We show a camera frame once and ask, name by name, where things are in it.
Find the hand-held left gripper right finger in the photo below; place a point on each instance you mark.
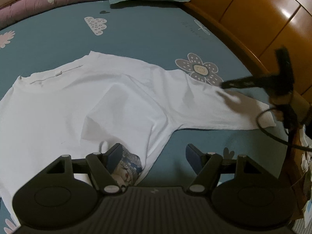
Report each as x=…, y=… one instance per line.
x=192, y=158

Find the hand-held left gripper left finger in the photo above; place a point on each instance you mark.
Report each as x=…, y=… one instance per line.
x=116, y=156

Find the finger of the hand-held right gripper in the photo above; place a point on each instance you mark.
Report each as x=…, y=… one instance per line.
x=243, y=82

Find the white t-shirt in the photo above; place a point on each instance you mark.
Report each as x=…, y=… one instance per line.
x=109, y=102

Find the person's right hand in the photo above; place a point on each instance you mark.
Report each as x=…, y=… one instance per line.
x=301, y=107

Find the wooden headboard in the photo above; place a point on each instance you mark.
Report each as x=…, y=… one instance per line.
x=256, y=9

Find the floral patterned cloth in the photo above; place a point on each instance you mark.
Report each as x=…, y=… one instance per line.
x=307, y=160

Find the teal floral bed sheet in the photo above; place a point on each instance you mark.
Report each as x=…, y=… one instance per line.
x=151, y=34

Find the purple floral quilt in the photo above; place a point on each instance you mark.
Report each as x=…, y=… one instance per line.
x=36, y=4

